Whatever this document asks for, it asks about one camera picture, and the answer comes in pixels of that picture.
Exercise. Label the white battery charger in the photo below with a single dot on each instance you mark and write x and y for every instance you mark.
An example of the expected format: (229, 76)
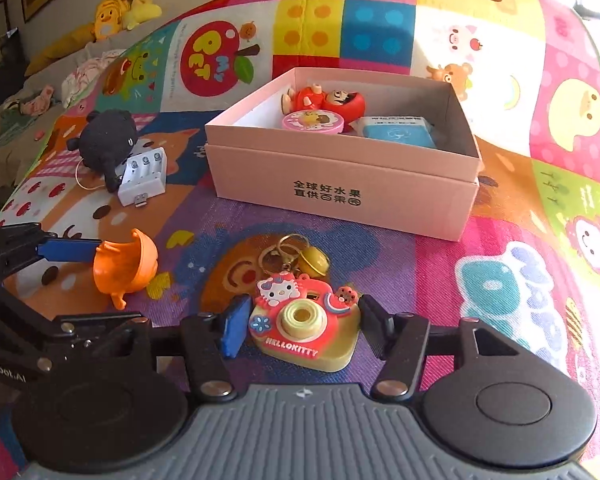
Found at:
(142, 185)

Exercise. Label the black plush toy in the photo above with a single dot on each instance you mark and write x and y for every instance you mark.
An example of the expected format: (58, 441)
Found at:
(102, 140)

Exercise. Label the pink white crumpled cloth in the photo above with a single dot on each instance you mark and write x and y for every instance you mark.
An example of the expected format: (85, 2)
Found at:
(85, 77)

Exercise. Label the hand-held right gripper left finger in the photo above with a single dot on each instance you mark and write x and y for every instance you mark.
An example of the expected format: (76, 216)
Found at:
(235, 330)

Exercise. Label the green cloth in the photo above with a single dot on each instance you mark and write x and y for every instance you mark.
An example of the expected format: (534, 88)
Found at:
(10, 122)

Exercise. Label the long yellow cushion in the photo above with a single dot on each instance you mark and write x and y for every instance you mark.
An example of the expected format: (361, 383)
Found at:
(55, 47)

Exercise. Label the pink cardboard box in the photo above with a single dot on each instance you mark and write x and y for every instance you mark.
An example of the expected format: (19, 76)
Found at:
(340, 195)

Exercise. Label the grey sofa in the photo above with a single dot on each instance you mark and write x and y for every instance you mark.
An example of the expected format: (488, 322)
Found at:
(50, 80)

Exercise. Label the blue tissue packet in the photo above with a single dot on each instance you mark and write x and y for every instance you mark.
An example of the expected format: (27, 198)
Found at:
(395, 135)

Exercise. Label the orange tiger plush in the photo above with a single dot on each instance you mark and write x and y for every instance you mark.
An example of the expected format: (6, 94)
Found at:
(105, 15)

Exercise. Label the black screen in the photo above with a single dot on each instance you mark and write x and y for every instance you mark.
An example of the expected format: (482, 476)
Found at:
(0, 70)

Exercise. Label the orange toy bowl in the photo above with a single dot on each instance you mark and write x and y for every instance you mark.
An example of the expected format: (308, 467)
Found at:
(130, 265)

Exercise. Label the red toy figure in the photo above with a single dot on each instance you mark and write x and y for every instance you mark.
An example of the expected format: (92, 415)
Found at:
(307, 97)

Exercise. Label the colourful printed play mat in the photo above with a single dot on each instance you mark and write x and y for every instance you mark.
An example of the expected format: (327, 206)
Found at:
(505, 185)

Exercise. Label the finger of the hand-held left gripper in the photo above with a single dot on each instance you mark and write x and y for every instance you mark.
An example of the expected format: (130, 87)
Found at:
(70, 251)
(40, 317)

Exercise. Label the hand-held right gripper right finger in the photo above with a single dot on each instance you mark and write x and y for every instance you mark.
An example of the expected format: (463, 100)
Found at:
(377, 327)

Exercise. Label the pink round tin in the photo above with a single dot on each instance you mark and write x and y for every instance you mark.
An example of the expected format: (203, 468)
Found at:
(312, 121)

